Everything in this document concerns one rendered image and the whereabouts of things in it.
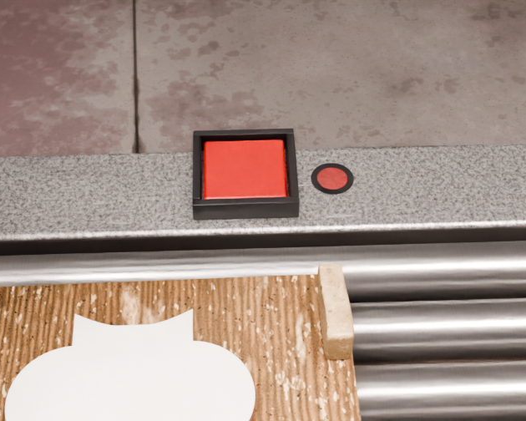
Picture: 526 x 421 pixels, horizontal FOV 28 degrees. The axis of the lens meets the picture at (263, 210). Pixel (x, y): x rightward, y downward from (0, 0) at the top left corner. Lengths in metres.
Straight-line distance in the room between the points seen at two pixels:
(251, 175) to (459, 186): 0.15
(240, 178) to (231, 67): 1.53
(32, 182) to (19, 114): 1.43
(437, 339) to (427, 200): 0.12
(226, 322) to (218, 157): 0.15
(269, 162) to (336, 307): 0.16
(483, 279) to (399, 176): 0.11
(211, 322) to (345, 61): 1.67
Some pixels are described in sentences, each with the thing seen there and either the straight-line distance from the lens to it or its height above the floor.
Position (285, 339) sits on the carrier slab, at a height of 0.94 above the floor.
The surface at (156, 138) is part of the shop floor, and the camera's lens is 2.13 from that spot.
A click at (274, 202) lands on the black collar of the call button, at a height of 0.93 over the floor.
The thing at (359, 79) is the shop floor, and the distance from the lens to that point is 2.26.
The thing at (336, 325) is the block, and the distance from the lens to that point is 0.64.
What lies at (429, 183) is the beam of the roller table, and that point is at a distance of 0.79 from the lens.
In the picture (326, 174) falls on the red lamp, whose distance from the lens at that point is 0.78.
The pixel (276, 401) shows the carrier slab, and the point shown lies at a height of 0.94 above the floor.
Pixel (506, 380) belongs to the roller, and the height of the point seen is 0.92.
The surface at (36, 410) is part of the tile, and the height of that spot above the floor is 0.94.
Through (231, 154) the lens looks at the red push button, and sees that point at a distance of 0.78.
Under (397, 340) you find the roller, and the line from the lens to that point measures 0.70.
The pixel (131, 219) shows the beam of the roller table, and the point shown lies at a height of 0.92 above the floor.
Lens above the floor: 1.48
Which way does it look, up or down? 48 degrees down
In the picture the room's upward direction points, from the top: straight up
